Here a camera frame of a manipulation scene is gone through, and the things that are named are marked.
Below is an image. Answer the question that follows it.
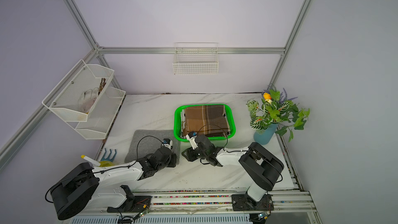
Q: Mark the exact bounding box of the grey scarf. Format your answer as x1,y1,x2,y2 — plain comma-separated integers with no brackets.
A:
124,130,181,164

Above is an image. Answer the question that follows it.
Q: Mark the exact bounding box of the brown plaid scarf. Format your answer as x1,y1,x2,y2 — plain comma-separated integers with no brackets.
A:
180,104,232,139

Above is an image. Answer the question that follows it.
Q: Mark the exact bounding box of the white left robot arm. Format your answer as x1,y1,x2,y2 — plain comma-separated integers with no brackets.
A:
48,146,177,220

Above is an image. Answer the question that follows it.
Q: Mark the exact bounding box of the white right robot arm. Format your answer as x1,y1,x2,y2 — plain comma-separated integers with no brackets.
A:
182,132,285,203

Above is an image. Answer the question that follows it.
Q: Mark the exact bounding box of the green plastic basket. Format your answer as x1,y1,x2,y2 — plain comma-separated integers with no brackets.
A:
174,104,236,142

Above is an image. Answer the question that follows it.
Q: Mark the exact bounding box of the blue plastic rake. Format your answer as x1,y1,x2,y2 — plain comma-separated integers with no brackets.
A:
101,148,117,162

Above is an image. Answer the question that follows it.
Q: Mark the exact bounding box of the yellow spray bottle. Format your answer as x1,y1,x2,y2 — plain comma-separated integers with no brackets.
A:
81,155,114,168

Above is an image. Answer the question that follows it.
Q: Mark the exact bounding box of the artificial plant in blue vase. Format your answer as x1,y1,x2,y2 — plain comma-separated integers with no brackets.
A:
246,84,311,145

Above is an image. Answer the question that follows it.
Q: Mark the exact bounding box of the white glove in shelf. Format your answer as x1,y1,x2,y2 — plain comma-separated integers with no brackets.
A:
78,88,99,114

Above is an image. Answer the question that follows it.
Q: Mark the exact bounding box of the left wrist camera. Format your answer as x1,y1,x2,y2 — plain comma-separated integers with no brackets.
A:
162,139,173,150

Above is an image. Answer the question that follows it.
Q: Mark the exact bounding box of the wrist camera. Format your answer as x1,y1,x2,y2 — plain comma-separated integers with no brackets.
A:
162,139,173,150
186,131,198,150

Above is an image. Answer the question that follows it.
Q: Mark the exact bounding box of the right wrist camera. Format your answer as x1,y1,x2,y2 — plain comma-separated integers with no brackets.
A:
186,131,198,150

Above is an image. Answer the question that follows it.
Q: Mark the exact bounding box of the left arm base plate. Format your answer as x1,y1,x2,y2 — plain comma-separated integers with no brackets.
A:
107,196,152,214

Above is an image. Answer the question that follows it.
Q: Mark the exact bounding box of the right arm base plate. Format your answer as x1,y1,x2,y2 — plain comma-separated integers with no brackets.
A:
231,194,274,211

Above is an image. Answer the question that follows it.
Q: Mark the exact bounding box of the small white wire basket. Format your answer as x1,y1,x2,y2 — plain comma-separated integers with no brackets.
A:
173,43,219,75

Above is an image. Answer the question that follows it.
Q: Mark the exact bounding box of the white wire wall shelf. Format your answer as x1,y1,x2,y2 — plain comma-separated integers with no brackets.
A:
42,60,126,140

